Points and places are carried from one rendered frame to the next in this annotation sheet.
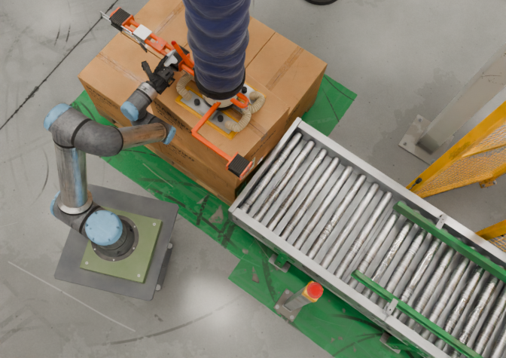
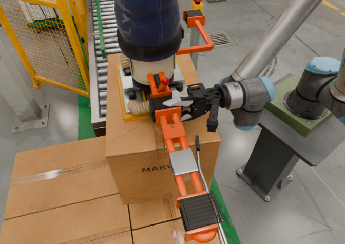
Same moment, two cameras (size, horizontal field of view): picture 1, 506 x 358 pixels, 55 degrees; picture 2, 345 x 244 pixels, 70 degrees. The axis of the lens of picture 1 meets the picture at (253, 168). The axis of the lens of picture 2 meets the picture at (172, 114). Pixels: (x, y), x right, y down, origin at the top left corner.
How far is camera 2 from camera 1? 2.27 m
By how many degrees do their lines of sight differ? 57
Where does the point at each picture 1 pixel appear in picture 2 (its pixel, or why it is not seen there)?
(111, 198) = (294, 141)
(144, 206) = (266, 119)
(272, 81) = (71, 171)
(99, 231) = (331, 61)
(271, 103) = (118, 62)
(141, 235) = (281, 95)
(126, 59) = not seen: outside the picture
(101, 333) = not seen: hidden behind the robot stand
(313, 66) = (27, 158)
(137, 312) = not seen: hidden behind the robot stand
